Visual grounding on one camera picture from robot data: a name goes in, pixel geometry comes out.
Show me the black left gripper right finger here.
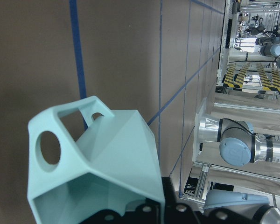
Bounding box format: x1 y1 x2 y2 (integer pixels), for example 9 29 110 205
161 177 201 224

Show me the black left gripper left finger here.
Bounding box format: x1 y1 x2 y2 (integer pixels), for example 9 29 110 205
81 198 161 224

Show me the light blue faceted cup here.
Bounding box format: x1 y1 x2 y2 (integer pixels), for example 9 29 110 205
27 96 165 224

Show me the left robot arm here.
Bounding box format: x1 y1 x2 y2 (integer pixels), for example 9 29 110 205
82 177 280 224

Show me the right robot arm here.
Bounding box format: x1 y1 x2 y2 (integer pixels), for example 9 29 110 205
196 114 280 167

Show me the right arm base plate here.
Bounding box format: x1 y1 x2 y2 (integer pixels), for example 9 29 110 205
192 98 207 163

